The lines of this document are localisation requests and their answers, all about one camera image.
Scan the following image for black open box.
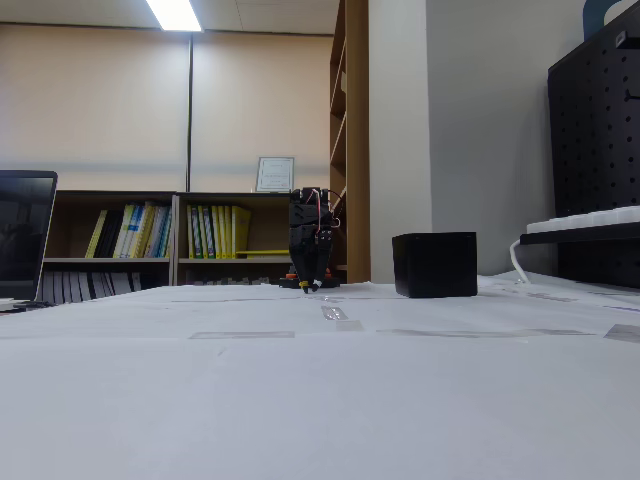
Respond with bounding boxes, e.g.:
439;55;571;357
391;231;479;299

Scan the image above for wide yellow binder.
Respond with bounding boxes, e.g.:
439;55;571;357
230;205;253;260

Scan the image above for framed certificate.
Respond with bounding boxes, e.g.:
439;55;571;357
255;156;296;194

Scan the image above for yellow green binder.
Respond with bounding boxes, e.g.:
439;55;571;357
195;204;211;260
186;204;197;260

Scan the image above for low wooden bookshelf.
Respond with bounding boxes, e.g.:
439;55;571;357
42;189;177;304
172;191;301;287

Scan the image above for white paper table cover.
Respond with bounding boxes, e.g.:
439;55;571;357
0;272;640;480

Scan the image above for beige roller blind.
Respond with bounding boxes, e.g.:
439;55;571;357
0;23;190;177
192;32;335;177

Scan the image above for blue white books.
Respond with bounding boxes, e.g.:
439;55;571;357
130;201;174;260

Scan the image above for yellow white book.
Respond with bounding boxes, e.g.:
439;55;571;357
112;203;137;260

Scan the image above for black binders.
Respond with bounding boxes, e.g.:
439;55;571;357
94;209;126;260

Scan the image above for tall wooden bookshelf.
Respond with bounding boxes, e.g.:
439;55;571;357
328;0;371;284

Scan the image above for yellow slim book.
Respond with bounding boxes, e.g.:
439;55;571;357
84;208;109;260

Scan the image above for grey binder row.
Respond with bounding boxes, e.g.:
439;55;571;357
42;271;144;304

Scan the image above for ceiling light panel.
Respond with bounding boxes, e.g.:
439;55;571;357
145;0;204;34

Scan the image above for dark laptop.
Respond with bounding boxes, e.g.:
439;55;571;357
0;169;60;314

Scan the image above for black pegboard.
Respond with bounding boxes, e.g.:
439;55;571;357
547;4;640;290

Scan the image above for dark blue round object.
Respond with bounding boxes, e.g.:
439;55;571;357
582;0;640;40

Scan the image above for red white servo cable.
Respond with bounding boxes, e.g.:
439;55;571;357
304;188;342;235

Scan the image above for white power cable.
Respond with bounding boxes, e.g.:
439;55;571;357
508;237;532;285

